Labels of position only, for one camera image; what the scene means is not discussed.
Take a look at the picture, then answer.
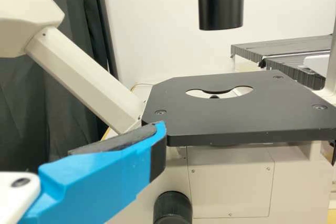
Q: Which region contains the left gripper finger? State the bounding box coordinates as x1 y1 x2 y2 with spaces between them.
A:
20 120 167 224

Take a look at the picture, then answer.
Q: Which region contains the cream microscope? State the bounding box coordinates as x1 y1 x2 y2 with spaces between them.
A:
0 0 336 224

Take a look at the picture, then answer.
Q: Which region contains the black platform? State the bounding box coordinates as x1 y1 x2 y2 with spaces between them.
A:
258 55 326 90
230 35 333 61

